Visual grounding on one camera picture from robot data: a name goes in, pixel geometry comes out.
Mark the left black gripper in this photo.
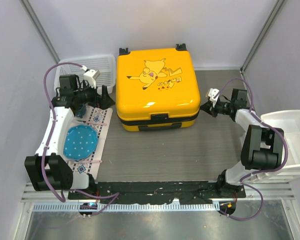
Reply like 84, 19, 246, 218
74, 80, 115, 110

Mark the yellow cartoon hard-shell suitcase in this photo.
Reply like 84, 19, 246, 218
115, 43, 201, 132

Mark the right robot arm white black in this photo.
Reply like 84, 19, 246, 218
98, 81, 286, 198

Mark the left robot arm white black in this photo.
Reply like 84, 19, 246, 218
24, 69, 115, 200

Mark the patterned white placemat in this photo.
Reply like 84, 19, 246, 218
63, 106, 113, 179

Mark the pink chopstick near cup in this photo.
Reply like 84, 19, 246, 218
88, 122, 107, 126

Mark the small blue cup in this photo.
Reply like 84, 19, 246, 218
75, 104, 87, 119

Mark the white perforated plastic basket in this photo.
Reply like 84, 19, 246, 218
54, 54, 116, 94

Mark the blue dotted plate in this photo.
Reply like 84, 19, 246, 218
63, 124, 99, 162

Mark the pink chopstick near edge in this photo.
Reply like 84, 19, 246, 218
80, 160, 103, 164

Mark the white compartment organizer tray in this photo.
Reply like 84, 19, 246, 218
239, 109, 300, 183

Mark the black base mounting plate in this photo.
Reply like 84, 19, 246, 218
83, 181, 246, 205

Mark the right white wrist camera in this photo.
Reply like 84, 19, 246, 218
206, 88, 220, 102

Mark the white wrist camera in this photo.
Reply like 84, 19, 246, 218
206, 88, 220, 102
83, 69, 101, 89

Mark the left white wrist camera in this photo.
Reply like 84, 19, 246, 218
83, 69, 101, 89

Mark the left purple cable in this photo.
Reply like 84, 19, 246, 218
41, 62, 120, 217

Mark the purple cable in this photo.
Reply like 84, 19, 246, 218
41, 62, 120, 217
218, 77, 290, 221

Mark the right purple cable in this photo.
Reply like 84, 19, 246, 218
218, 77, 290, 221

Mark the aluminium rail frame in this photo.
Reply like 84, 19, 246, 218
21, 181, 294, 215

